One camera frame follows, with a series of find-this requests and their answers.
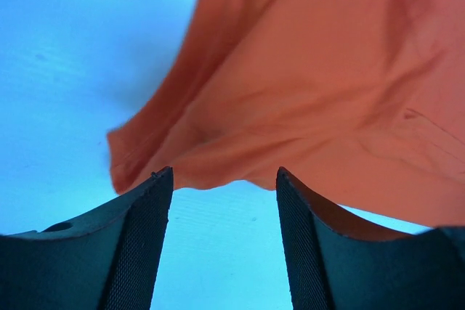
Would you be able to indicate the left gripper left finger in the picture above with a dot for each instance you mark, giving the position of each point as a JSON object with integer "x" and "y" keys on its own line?
{"x": 106, "y": 258}

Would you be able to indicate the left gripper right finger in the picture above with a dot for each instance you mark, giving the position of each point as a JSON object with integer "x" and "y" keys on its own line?
{"x": 338, "y": 260}

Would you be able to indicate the orange t-shirt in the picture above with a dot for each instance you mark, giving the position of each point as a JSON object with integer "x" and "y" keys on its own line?
{"x": 362, "y": 100}

